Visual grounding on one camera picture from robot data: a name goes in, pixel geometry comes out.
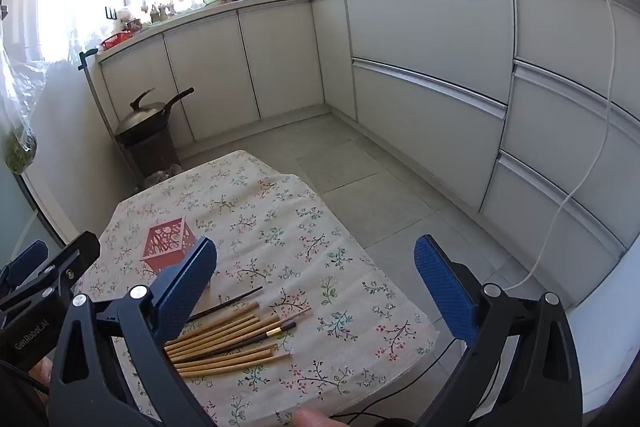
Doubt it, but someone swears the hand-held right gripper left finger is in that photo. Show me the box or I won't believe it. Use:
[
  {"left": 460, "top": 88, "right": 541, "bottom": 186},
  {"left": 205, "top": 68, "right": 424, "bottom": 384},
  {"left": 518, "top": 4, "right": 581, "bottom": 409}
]
[{"left": 50, "top": 237, "right": 218, "bottom": 427}]

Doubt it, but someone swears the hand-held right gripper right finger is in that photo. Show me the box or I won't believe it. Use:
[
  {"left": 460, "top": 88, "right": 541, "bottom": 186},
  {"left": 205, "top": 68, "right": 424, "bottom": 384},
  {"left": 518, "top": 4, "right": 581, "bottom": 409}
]
[{"left": 413, "top": 234, "right": 583, "bottom": 427}]

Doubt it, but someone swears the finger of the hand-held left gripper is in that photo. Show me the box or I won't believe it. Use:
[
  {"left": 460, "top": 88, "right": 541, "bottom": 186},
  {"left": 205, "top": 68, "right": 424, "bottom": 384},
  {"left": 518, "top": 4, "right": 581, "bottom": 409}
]
[
  {"left": 0, "top": 241, "right": 49, "bottom": 290},
  {"left": 0, "top": 232, "right": 101, "bottom": 324}
]

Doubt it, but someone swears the black chopstick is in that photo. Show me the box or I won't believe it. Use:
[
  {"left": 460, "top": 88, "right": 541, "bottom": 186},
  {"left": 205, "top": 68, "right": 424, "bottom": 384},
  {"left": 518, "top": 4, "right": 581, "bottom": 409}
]
[
  {"left": 189, "top": 286, "right": 264, "bottom": 322},
  {"left": 199, "top": 321, "right": 298, "bottom": 359}
]

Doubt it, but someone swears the pink plastic chopstick holder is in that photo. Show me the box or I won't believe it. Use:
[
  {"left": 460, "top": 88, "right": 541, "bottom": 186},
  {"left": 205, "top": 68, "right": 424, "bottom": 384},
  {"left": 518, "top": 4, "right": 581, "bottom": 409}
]
[{"left": 140, "top": 216, "right": 198, "bottom": 275}]

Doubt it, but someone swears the bunch of wooden chopsticks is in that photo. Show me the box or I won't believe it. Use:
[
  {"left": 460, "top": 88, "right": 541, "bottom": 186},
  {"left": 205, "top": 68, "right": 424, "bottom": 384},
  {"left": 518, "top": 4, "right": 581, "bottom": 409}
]
[{"left": 164, "top": 301, "right": 313, "bottom": 378}]

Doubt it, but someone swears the person's left hand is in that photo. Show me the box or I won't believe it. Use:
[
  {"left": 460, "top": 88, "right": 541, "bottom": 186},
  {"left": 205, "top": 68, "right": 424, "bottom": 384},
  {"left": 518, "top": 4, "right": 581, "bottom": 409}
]
[{"left": 30, "top": 356, "right": 53, "bottom": 390}]

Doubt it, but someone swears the person's right hand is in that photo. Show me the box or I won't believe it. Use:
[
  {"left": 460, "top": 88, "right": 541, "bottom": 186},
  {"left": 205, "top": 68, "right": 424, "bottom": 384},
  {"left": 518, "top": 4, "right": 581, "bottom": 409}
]
[{"left": 292, "top": 408, "right": 346, "bottom": 427}]

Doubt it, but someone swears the floral tablecloth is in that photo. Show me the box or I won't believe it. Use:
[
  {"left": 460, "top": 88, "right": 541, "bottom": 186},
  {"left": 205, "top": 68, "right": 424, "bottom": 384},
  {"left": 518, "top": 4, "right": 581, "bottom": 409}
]
[{"left": 75, "top": 150, "right": 441, "bottom": 427}]

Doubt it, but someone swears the crumpled clear plastic bag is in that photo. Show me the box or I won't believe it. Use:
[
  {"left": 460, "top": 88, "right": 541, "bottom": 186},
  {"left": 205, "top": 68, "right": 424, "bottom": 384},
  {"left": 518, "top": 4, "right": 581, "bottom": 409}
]
[{"left": 145, "top": 163, "right": 183, "bottom": 190}]

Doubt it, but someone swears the plastic bag of greens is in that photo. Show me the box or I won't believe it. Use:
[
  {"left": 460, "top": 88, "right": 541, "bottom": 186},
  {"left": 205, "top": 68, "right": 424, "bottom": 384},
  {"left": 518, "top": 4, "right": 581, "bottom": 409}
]
[{"left": 0, "top": 42, "right": 51, "bottom": 175}]

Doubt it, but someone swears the brown woven bin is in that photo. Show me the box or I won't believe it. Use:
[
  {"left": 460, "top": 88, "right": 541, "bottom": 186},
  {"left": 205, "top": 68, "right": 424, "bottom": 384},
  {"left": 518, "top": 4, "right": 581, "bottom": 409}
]
[{"left": 122, "top": 132, "right": 181, "bottom": 180}]

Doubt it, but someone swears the black wok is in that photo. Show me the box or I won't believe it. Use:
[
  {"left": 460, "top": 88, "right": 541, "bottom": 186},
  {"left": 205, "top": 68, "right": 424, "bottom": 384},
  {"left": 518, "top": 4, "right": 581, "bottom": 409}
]
[{"left": 115, "top": 88, "right": 195, "bottom": 145}]

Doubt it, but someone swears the steel wok lid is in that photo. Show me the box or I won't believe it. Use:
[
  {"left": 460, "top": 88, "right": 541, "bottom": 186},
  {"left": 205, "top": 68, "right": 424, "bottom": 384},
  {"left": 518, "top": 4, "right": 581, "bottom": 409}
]
[{"left": 117, "top": 91, "right": 168, "bottom": 130}]

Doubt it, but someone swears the black metal stand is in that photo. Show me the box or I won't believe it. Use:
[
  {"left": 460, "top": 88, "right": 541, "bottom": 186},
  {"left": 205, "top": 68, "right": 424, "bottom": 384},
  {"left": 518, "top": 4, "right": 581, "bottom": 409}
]
[{"left": 79, "top": 48, "right": 146, "bottom": 188}]

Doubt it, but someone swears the row of white cabinet fronts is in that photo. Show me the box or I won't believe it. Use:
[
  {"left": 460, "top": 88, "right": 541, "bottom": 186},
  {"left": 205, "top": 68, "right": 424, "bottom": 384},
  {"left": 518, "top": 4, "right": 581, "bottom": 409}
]
[{"left": 100, "top": 0, "right": 640, "bottom": 308}]

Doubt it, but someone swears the row of small jars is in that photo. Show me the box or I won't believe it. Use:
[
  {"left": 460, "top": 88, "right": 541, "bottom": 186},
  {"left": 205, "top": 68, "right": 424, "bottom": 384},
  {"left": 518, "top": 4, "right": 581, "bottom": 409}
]
[{"left": 141, "top": 0, "right": 177, "bottom": 24}]

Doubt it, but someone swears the black cable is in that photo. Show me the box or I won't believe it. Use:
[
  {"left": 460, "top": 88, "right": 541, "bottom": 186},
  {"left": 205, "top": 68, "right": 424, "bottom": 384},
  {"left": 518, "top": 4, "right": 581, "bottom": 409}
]
[{"left": 345, "top": 337, "right": 461, "bottom": 425}]

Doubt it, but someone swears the white cable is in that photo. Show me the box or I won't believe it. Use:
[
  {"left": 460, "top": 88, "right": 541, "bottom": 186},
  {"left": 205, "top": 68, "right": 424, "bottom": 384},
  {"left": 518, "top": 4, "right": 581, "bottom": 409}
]
[{"left": 502, "top": 0, "right": 617, "bottom": 293}]

